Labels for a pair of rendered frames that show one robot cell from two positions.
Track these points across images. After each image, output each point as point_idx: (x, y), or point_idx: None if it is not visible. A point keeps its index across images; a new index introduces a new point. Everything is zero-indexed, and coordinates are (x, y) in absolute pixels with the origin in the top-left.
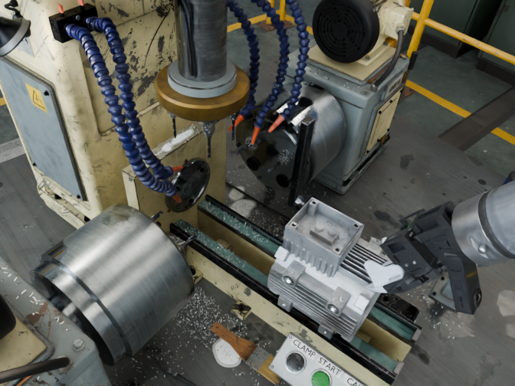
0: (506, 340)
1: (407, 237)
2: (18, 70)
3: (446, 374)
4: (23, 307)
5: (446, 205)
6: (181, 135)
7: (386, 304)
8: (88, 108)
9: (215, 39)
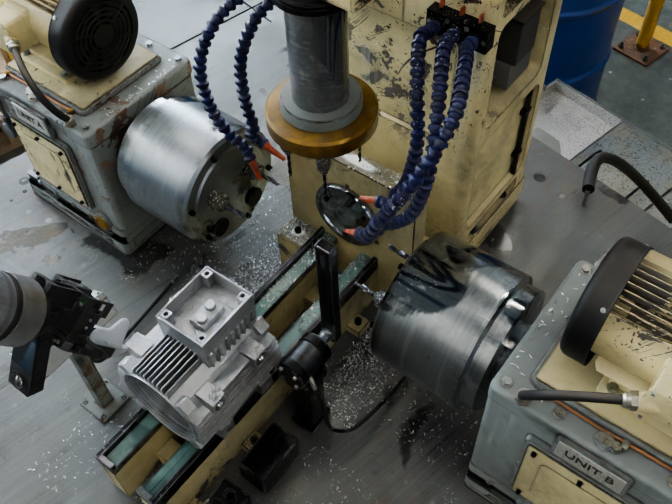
0: None
1: (55, 277)
2: None
3: None
4: (125, 92)
5: (47, 280)
6: (362, 161)
7: (221, 494)
8: None
9: (293, 64)
